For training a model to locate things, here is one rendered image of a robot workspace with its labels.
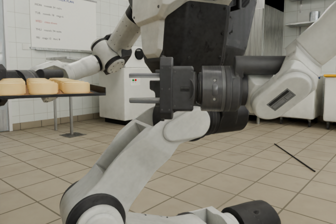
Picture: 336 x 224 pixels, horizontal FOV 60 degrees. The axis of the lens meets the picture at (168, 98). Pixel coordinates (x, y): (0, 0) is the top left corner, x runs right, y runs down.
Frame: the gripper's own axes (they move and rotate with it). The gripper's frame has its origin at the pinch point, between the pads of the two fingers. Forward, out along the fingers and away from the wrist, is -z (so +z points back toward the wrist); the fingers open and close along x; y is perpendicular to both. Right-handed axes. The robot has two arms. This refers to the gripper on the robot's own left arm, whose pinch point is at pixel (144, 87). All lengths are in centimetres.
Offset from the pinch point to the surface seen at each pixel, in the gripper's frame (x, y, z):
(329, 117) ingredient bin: -60, -350, 206
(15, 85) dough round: 0.9, 9.9, -20.3
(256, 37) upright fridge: 52, -389, 112
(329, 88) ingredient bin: -21, -352, 204
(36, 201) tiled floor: -79, -113, -84
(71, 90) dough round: -0.3, 5.1, -12.8
